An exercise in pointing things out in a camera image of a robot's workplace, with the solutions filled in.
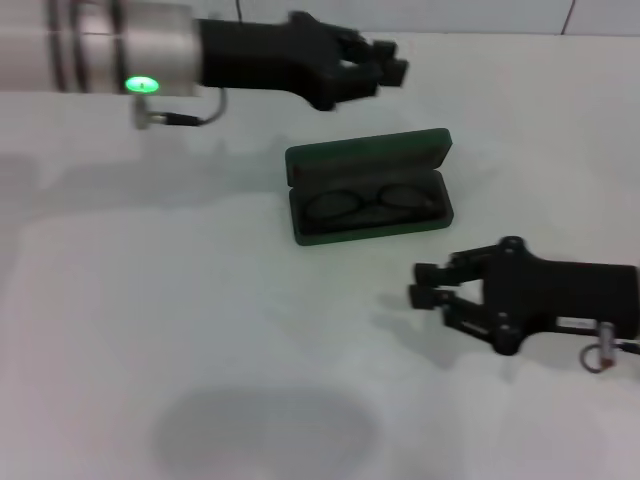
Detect left wrist cable with plug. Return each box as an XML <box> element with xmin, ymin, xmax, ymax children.
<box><xmin>130</xmin><ymin>89</ymin><xmax>229</xmax><ymax>131</ymax></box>

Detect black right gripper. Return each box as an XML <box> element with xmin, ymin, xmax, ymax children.
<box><xmin>408</xmin><ymin>236</ymin><xmax>640</xmax><ymax>358</ymax></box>

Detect right wrist cable with plug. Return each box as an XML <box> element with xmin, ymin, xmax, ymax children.
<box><xmin>579</xmin><ymin>321</ymin><xmax>640</xmax><ymax>374</ymax></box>

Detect wrist cable with plug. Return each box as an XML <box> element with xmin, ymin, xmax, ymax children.
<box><xmin>130</xmin><ymin>89</ymin><xmax>229</xmax><ymax>131</ymax></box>
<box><xmin>579</xmin><ymin>321</ymin><xmax>640</xmax><ymax>374</ymax></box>

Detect black glasses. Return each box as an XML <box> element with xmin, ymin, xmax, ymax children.
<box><xmin>304</xmin><ymin>183</ymin><xmax>436</xmax><ymax>224</ymax></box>

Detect green glasses case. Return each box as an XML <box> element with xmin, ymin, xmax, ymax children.
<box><xmin>284</xmin><ymin>127</ymin><xmax>456</xmax><ymax>248</ymax></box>

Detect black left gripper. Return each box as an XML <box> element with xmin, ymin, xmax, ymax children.
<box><xmin>197</xmin><ymin>11</ymin><xmax>409</xmax><ymax>113</ymax></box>

